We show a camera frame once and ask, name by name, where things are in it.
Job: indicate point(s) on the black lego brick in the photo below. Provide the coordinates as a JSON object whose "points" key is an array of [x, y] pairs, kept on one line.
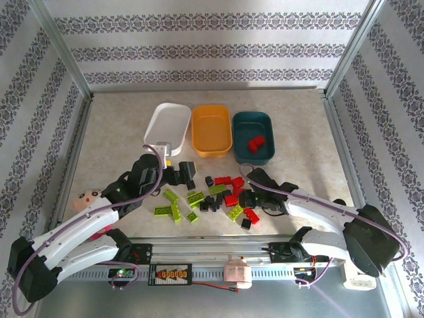
{"points": [[221, 197], [209, 199], [216, 207], [245, 224], [190, 185], [209, 180], [204, 206]]}

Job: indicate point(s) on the long red lego brick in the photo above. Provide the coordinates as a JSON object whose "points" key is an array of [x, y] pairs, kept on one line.
{"points": [[222, 180]]}

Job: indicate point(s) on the small green lego plate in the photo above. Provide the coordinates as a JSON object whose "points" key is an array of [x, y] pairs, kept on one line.
{"points": [[192, 217]]}

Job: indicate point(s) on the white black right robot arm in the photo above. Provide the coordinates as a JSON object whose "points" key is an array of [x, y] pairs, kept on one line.
{"points": [[318, 205]]}

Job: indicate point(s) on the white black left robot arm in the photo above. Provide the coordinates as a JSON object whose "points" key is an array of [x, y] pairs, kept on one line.
{"points": [[83, 225]]}

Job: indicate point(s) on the orange plastic container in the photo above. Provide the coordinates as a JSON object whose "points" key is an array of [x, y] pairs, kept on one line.
{"points": [[212, 130]]}

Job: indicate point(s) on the white plastic container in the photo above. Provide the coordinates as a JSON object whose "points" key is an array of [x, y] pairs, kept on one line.
{"points": [[169, 126]]}

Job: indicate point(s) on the pink doll toy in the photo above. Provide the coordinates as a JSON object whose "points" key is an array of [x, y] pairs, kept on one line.
{"points": [[86, 198]]}

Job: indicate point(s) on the teal plastic container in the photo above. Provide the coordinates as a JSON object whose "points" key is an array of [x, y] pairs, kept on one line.
{"points": [[251, 129]]}

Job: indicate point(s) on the pale pink plastic device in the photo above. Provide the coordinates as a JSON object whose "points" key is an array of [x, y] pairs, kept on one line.
{"points": [[236, 273]]}

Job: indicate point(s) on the small board with LEDs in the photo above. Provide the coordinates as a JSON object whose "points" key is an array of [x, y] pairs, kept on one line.
{"points": [[122, 273]]}

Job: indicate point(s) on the black power distribution board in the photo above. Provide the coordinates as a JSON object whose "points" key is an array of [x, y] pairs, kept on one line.
{"points": [[170, 275]]}

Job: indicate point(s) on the white power socket block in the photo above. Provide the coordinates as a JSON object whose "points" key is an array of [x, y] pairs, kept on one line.
{"points": [[359, 283]]}

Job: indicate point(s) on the aluminium side rail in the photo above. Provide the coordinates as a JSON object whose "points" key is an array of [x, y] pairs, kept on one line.
{"points": [[70, 165], [344, 149]]}

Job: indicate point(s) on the aluminium rear frame bar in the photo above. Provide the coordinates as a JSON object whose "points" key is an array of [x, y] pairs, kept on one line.
{"points": [[198, 89]]}

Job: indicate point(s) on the aluminium frame post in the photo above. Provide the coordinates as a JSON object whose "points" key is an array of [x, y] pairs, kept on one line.
{"points": [[65, 49], [351, 49]]}

